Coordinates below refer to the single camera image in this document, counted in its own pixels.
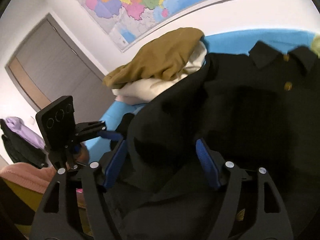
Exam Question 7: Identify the black jacket gold buttons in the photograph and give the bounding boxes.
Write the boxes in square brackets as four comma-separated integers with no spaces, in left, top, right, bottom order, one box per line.
[105,42,319,239]

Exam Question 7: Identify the pink sweater left forearm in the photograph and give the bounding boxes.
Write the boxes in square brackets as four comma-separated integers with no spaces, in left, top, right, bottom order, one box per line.
[1,163,56,194]

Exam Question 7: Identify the person's left hand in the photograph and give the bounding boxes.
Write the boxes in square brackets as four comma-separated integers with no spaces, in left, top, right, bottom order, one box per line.
[65,142,89,170]

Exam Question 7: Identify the black garment pile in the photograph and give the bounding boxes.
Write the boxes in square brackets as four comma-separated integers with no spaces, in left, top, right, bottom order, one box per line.
[1,119,48,168]

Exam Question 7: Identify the purple garment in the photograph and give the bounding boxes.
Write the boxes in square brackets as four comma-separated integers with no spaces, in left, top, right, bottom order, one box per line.
[4,117,46,150]

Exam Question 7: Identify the cream white folded garment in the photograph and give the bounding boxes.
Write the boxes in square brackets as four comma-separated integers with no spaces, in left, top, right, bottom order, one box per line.
[112,41,207,105]

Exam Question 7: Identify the brown folded garment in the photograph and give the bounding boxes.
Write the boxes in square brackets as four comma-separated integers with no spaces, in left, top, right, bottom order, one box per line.
[103,28,204,89]

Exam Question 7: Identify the blue floral bed sheet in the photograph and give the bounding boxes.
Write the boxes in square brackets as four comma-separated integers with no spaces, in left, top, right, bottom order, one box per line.
[82,28,320,165]

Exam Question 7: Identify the colourful wall map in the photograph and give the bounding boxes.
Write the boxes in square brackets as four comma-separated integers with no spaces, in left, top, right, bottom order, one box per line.
[73,0,299,53]

